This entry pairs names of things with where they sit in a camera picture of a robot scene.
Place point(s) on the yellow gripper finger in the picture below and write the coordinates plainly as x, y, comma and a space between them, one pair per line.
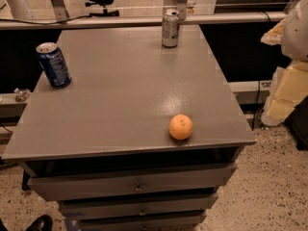
274, 35
288, 88

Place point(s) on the orange fruit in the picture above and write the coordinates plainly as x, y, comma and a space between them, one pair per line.
180, 127

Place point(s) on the silver green soda can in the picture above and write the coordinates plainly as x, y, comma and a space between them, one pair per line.
170, 28

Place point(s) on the blue pepsi can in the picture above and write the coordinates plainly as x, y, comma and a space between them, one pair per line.
52, 61

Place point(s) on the grey drawer cabinet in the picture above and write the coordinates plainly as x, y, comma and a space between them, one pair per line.
114, 116

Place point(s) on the middle grey drawer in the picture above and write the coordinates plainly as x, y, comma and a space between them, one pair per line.
140, 206

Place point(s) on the grey drawer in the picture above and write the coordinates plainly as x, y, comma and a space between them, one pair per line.
145, 223
150, 180
140, 206

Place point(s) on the bottom grey drawer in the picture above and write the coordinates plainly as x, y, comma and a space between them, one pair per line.
145, 223

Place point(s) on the small crumpled clear object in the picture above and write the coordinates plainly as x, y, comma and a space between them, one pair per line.
21, 95

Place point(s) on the top grey drawer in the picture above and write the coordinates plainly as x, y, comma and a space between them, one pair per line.
150, 180

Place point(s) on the black shoe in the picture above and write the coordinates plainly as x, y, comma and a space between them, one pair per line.
43, 223

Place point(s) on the grey metal rail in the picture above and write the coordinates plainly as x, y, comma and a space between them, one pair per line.
86, 22

